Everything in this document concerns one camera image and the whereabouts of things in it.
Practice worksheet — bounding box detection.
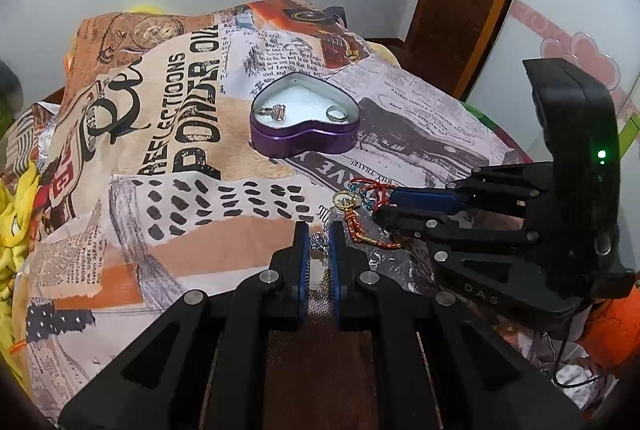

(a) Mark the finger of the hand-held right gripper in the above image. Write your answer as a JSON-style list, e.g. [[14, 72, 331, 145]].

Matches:
[[374, 206, 551, 285], [387, 161, 557, 217]]

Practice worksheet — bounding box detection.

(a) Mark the silver chain bracelet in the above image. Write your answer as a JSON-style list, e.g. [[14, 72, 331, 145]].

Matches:
[[310, 232, 331, 267]]

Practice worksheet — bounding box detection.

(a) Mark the white wardrobe with pink hearts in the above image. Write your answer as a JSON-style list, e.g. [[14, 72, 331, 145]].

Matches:
[[462, 0, 640, 171]]

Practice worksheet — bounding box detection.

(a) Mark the silver ring with large stone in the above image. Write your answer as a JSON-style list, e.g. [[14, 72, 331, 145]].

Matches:
[[254, 104, 288, 123]]

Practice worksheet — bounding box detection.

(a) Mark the purple heart-shaped tin box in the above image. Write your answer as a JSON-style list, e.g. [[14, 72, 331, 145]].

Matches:
[[249, 72, 362, 157]]

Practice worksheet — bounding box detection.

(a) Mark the black cable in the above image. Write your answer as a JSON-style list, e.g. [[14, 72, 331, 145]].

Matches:
[[550, 300, 608, 390]]

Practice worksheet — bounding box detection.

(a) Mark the yellow plush toy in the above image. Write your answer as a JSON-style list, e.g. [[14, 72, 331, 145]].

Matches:
[[0, 155, 43, 361]]

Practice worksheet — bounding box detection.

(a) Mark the printed blanket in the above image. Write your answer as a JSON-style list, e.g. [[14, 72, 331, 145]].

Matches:
[[22, 0, 533, 421]]

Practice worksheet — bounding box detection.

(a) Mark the red braided cord bracelet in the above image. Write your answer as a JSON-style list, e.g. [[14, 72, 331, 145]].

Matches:
[[334, 177, 407, 251]]

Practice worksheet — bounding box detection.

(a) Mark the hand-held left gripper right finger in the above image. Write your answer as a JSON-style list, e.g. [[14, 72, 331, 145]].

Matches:
[[327, 221, 587, 430]]

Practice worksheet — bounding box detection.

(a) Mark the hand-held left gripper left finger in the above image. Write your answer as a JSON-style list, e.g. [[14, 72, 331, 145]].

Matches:
[[57, 221, 312, 430]]

